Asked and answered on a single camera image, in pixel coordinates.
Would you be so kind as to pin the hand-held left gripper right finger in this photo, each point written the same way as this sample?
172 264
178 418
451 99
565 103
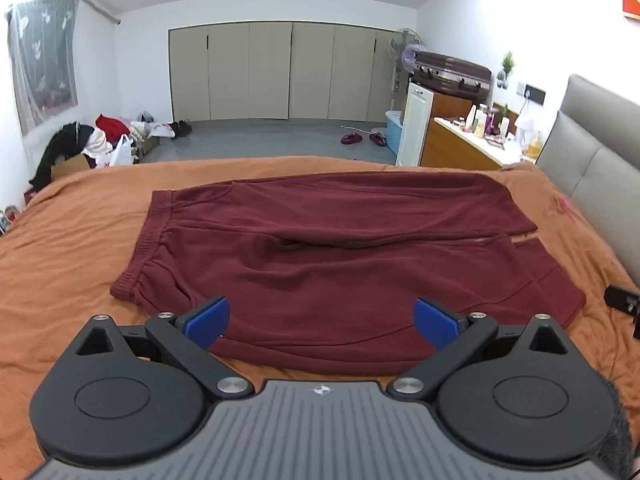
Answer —
434 322

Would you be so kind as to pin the orange bed sheet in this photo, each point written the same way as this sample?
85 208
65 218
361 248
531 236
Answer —
75 260

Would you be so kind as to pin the grey patterned curtain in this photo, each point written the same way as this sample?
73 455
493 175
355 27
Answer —
45 60

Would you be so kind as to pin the wooden dresser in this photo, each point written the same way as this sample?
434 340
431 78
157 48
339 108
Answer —
450 147

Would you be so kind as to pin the purple bottle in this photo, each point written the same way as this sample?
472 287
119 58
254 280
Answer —
491 122

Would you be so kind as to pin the pair of black shoes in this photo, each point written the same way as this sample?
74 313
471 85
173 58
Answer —
181 128

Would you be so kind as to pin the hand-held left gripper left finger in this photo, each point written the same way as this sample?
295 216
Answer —
207 322

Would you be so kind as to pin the maroon pants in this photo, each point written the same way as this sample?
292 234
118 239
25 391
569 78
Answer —
325 285

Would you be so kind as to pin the pile of clothes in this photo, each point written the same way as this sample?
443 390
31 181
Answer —
112 130

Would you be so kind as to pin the white plastic bag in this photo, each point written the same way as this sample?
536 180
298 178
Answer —
121 152

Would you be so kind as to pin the beige built-in wardrobe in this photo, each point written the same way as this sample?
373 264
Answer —
270 70

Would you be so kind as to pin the black wall outlet panel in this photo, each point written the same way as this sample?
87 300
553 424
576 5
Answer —
532 93

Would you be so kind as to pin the person's fuzzy clothing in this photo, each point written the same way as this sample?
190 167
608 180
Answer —
622 435

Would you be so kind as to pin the standing fan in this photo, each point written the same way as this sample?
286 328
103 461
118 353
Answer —
402 47

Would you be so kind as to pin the pair of sneakers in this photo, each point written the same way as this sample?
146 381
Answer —
7 219

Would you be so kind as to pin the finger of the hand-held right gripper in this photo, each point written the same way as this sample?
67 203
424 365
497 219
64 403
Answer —
620 297

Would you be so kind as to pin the grey padded headboard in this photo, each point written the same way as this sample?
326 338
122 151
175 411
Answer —
600 160

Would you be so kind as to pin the blue plastic bin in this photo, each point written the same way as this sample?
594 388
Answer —
393 132

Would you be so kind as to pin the yellow bottle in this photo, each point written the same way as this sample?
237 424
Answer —
535 146

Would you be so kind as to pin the dark purple suitcase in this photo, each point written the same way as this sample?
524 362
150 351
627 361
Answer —
450 70

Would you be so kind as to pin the cardboard box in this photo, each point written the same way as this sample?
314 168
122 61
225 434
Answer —
70 166

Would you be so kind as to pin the white cabinet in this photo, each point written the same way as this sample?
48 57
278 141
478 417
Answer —
414 125

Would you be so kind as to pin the white tube bottle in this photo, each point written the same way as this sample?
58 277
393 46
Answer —
505 127

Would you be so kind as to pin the black jacket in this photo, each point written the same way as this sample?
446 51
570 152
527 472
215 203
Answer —
57 152

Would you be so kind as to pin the tall green potted plant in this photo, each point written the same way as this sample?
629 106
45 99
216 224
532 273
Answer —
508 65

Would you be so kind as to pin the small green potted plant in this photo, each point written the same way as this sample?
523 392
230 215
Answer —
500 79

